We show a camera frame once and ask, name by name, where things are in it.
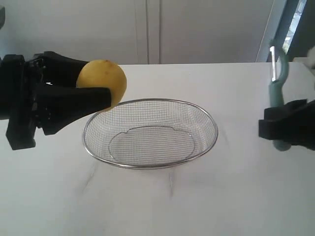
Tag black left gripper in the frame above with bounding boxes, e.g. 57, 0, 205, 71
0, 51, 111, 150

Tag yellow lemon with sticker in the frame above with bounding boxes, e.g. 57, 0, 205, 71
76, 59, 127, 111

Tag teal handled peeler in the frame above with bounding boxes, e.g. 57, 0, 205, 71
268, 39, 291, 151

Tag oval steel mesh basket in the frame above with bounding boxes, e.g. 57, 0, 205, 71
82, 98, 219, 169

